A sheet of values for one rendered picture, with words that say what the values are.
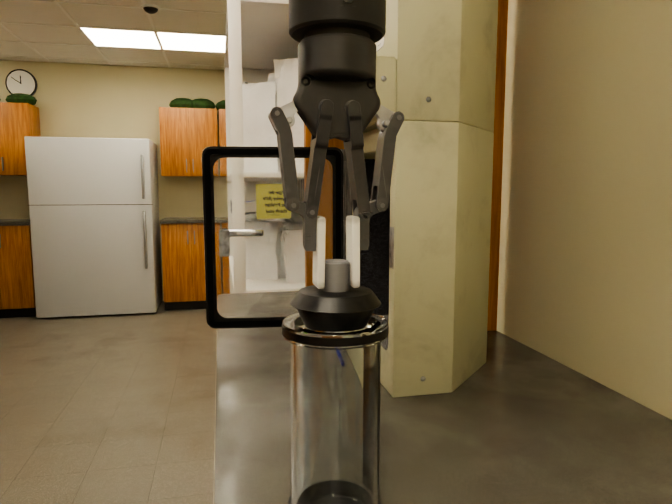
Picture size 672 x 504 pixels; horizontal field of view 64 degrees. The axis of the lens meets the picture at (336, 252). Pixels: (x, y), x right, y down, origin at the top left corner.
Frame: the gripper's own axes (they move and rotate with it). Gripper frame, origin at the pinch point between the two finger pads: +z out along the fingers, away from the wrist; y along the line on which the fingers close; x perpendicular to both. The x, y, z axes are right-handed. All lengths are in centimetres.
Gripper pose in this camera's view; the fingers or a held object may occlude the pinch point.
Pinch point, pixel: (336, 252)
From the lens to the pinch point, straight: 53.6
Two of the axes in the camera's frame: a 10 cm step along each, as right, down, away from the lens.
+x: 2.1, 1.1, -9.7
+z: -0.1, 9.9, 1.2
